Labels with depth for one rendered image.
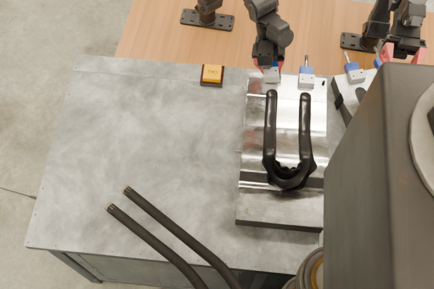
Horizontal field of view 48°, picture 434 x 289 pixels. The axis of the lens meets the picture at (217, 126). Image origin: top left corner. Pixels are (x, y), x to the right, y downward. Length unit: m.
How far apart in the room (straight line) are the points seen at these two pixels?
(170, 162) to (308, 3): 0.83
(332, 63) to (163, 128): 0.65
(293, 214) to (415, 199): 1.20
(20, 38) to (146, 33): 1.30
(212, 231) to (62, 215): 0.46
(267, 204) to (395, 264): 1.21
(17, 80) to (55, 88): 0.22
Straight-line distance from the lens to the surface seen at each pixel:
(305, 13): 1.94
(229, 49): 1.81
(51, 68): 2.87
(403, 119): 0.32
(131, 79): 1.77
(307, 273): 0.75
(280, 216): 1.48
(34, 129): 2.70
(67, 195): 1.62
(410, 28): 1.41
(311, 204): 1.51
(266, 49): 1.46
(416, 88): 0.34
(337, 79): 1.72
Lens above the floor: 2.27
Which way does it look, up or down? 63 degrees down
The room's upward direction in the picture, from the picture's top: straight up
